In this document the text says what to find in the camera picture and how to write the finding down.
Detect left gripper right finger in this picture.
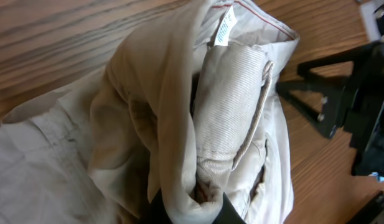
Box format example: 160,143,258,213
213,194,246,224

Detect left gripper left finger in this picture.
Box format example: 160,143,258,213
138,190,172,224

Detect beige cotton shorts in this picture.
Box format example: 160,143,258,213
0,1,299,223

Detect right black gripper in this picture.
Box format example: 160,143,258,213
276,3,384,177

